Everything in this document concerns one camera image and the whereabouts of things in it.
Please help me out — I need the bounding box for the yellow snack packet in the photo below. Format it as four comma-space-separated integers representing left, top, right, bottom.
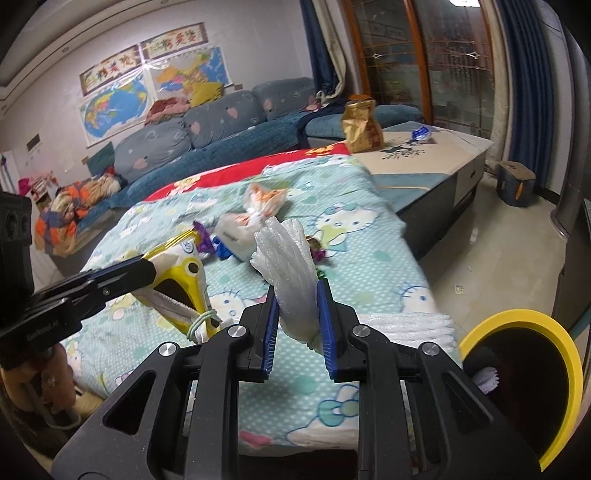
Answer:
134, 233, 222, 344

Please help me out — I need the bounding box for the orange white snack bag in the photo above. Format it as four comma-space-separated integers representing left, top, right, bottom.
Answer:
243, 182, 289, 220

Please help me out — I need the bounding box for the white foam sheet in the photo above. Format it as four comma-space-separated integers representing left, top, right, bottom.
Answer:
358, 311, 462, 365

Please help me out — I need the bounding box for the white foam net sleeve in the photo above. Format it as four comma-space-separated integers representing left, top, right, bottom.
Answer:
249, 218, 324, 354

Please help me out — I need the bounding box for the blue curtain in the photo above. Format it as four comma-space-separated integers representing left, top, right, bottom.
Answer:
300, 0, 352, 100
492, 0, 568, 195

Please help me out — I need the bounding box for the green cushion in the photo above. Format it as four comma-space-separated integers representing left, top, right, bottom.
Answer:
88, 141, 116, 178

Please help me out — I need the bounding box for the country map poster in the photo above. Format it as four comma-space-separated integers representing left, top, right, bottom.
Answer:
147, 45, 232, 100

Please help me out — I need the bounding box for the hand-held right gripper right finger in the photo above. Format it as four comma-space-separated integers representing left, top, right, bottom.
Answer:
316, 277, 541, 480

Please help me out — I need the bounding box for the orange clothes pile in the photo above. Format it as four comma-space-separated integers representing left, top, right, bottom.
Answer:
34, 173, 127, 257

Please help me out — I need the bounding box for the person's left hand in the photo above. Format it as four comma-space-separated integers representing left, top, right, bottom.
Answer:
0, 344, 77, 414

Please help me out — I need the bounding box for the wooden glass sliding door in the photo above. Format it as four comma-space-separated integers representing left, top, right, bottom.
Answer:
342, 0, 497, 139

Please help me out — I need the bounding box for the pink clothes pile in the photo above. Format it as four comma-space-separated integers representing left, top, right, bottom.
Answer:
144, 97, 191, 126

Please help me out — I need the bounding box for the gold paper bag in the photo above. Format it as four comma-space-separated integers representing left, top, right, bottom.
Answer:
341, 98, 385, 154

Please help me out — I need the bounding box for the black orange stool box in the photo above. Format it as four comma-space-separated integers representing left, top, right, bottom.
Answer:
496, 161, 536, 208

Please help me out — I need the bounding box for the dark cloth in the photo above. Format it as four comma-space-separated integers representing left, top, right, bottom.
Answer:
302, 99, 352, 121

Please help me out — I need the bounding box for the blue grey sofa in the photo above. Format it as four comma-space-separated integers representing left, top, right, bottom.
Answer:
48, 76, 423, 278

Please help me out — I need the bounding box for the grey tower air conditioner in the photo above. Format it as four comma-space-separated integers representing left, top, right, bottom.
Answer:
551, 28, 591, 241

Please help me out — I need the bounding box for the yellow rimmed waste bin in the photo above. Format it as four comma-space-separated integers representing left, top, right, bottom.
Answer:
459, 310, 583, 472

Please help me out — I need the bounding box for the purple foil wrapper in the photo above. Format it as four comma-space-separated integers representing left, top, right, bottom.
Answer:
193, 220, 218, 259

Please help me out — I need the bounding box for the pile of seed shells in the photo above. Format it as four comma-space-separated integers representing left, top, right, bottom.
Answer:
381, 141, 432, 160

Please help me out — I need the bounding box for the yellow pillow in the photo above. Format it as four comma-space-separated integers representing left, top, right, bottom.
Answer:
190, 82, 227, 108

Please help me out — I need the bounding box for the small white foam net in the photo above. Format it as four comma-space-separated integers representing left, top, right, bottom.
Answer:
473, 366, 502, 394

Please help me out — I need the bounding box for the red blanket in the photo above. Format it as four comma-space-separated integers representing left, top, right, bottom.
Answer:
143, 143, 354, 201

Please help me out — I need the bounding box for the grey coffee table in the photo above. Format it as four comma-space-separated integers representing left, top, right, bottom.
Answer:
353, 122, 495, 259

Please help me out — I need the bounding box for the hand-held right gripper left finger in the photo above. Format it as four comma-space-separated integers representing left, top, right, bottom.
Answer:
51, 286, 282, 480

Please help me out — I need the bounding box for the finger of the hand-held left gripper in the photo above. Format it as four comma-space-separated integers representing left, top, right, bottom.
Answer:
69, 262, 158, 319
32, 255, 149, 303

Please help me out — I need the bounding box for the red lettered wall poster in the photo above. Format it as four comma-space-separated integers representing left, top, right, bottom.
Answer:
141, 22, 204, 58
79, 45, 141, 95

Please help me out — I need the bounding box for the white plastic packet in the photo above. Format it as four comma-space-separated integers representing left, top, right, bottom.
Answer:
216, 211, 269, 260

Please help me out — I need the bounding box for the black tv cabinet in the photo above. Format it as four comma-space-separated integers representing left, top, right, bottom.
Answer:
551, 198, 591, 324

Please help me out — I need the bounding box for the world map poster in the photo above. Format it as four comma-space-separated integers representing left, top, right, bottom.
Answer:
78, 74, 155, 148

